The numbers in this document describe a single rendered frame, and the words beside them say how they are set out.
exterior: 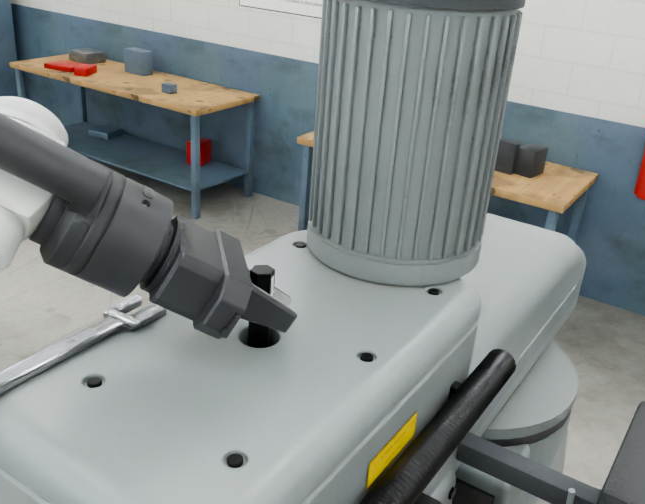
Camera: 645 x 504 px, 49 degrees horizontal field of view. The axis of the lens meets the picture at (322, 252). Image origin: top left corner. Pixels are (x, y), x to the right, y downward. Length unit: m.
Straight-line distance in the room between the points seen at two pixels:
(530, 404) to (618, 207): 3.79
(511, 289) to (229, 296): 0.60
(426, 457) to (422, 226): 0.23
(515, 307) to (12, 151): 0.74
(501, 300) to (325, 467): 0.56
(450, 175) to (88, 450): 0.41
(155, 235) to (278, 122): 5.40
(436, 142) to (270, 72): 5.23
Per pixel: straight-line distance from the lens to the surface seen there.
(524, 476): 0.95
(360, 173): 0.71
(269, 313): 0.62
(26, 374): 0.61
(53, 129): 0.58
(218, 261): 0.58
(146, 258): 0.55
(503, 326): 1.01
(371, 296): 0.72
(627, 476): 0.85
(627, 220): 4.94
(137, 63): 6.46
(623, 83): 4.78
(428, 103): 0.69
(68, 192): 0.53
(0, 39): 8.04
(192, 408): 0.56
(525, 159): 4.48
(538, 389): 1.23
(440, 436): 0.69
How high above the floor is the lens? 2.24
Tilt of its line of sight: 25 degrees down
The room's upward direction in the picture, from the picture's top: 4 degrees clockwise
